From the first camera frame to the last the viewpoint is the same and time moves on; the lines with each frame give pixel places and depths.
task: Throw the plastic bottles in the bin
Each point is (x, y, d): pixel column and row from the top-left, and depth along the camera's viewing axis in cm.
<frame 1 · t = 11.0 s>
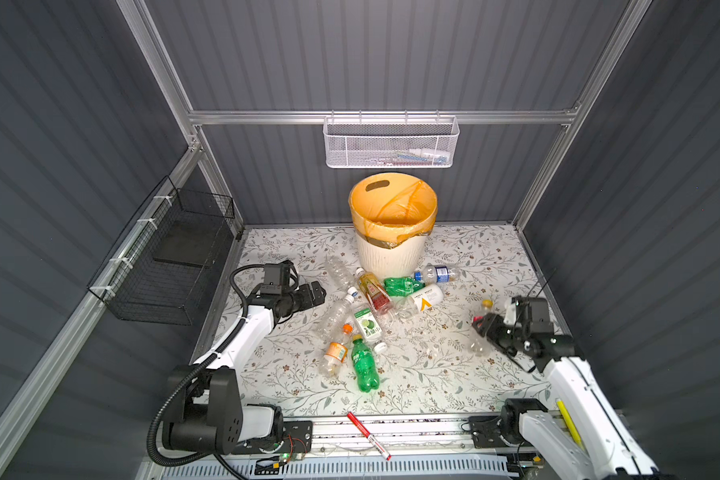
left hand: (311, 296, 88), fingers open
right hand: (484, 330, 81), fingers open
cream ribbed waste bin: (392, 244, 84), point 25 cm above the table
orange plastic bin liner: (390, 209, 107), point 16 cm above the table
large green soda bottle: (365, 365, 82), point 5 cm above the table
orange label bottle lower: (336, 354, 84), point 5 cm above the table
clear bottle white cap: (331, 329, 92), point 3 cm above the table
green lime label bottle: (370, 326, 91), point 4 cm above the table
red yellow tea bottle: (374, 292, 95), point 7 cm above the table
crushed green bottle: (402, 286, 101), point 3 cm above the table
blue label water bottle: (435, 274, 103), point 4 cm above the table
white yellow logo bottle: (421, 300, 95), point 6 cm above the table
pink label bottle: (478, 345, 78), point 12 cm above the table
clear crushed bottle upper: (340, 275, 102), point 5 cm above the table

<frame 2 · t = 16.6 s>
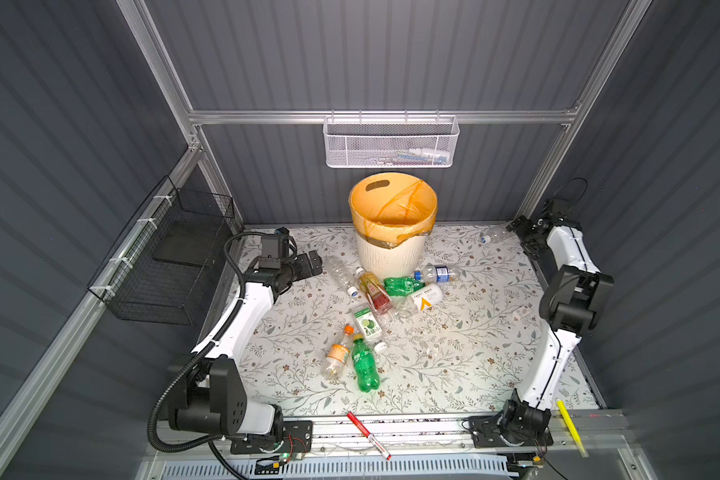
left hand: (307, 263, 86), fingers open
right hand: (520, 236, 100), fingers open
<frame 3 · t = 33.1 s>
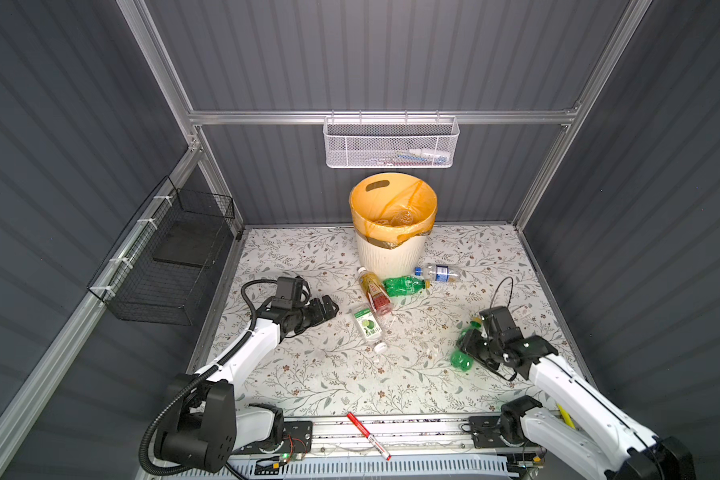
left hand: (327, 312, 87), fingers open
right hand: (466, 348, 83), fingers open
large green soda bottle: (460, 359, 81), point 7 cm above the table
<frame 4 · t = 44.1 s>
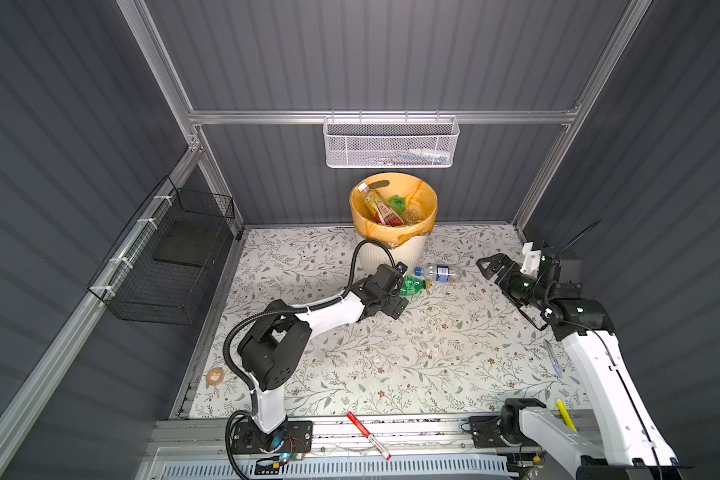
left hand: (390, 292, 92), fingers open
right hand: (491, 271, 73), fingers open
large green soda bottle: (398, 203, 104), point 19 cm above the table
red yellow tea bottle: (385, 214, 90), point 26 cm above the table
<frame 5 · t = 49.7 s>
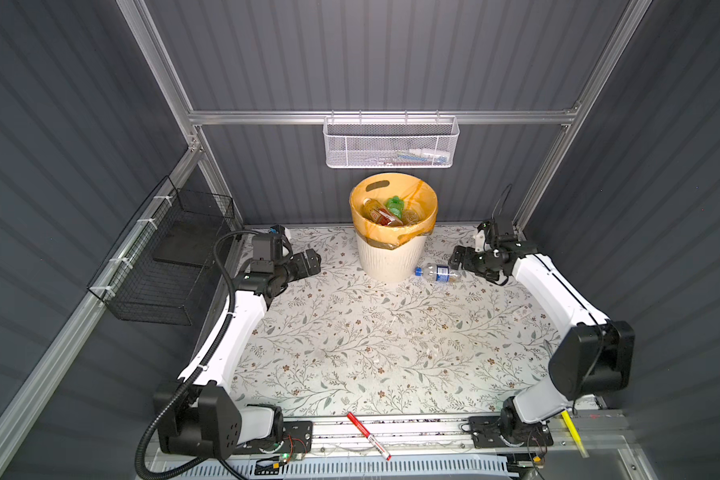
left hand: (306, 259, 82), fingers open
right hand: (466, 266, 87), fingers open
red yellow tea bottle: (379, 214, 90), point 26 cm above the table
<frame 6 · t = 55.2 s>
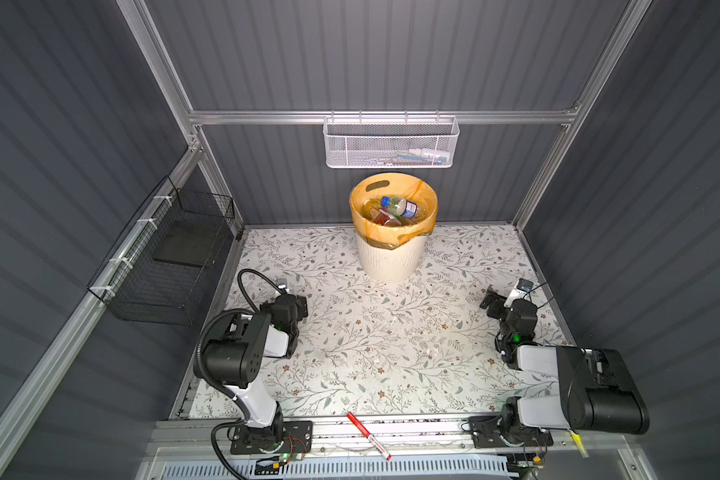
left hand: (280, 299, 96), fingers open
right hand: (510, 294, 90), fingers open
blue label water bottle: (400, 207, 97), point 23 cm above the table
